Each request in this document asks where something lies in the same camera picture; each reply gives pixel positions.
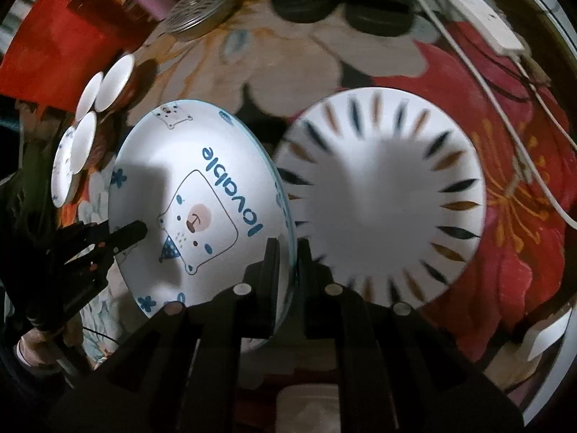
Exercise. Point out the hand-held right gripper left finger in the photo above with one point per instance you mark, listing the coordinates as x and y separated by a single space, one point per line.
274 270

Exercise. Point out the white plate edge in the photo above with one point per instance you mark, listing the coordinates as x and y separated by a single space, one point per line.
89 94

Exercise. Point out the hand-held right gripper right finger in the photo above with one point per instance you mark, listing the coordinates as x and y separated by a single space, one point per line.
305 270

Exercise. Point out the red cloth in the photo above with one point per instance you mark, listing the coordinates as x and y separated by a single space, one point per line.
58 45

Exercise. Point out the small blue print plate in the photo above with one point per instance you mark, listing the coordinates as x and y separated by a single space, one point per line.
61 176

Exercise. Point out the person's left hand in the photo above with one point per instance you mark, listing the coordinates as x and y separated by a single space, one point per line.
34 349

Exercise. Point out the perforated metal lid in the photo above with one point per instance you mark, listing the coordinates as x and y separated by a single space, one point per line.
198 9

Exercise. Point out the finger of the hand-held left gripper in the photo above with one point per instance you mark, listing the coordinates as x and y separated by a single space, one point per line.
128 234
92 273

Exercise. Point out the white paper sheet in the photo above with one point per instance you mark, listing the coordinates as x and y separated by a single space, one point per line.
545 336

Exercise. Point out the white power strip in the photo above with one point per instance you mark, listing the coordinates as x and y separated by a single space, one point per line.
482 13

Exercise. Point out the leaf pattern plate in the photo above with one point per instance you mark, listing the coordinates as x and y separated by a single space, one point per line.
383 189

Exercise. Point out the white bowl with blue flowers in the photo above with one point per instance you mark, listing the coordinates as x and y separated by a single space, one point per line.
212 180

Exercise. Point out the small white bowl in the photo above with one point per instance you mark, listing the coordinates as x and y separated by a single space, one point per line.
115 81
84 142

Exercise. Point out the floral blanket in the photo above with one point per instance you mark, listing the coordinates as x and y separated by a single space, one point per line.
216 67

